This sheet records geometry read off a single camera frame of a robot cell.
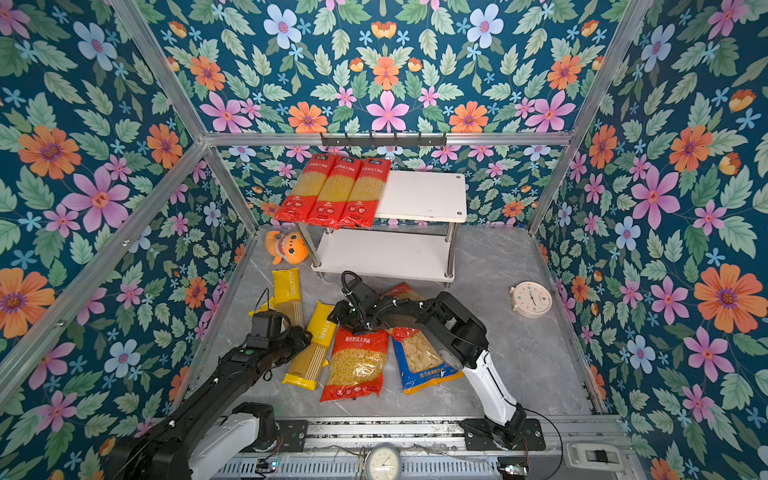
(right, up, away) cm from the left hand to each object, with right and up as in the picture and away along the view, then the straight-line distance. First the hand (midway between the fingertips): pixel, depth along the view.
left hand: (312, 331), depth 85 cm
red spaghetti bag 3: (+16, +35, -10) cm, 40 cm away
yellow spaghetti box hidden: (-19, +5, +11) cm, 22 cm away
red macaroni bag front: (+14, -9, -3) cm, 16 cm away
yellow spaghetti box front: (-1, -10, -5) cm, 11 cm away
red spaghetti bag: (0, +35, -10) cm, 37 cm away
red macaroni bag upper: (+26, +10, +9) cm, 29 cm away
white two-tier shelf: (+30, +30, +27) cm, 50 cm away
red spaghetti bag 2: (+8, +35, -10) cm, 38 cm away
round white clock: (+68, +8, +11) cm, 70 cm away
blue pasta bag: (+31, -8, -3) cm, 32 cm away
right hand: (+4, +2, +6) cm, 8 cm away
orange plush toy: (-14, +25, +18) cm, 34 cm away
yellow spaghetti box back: (-12, +9, +11) cm, 19 cm away
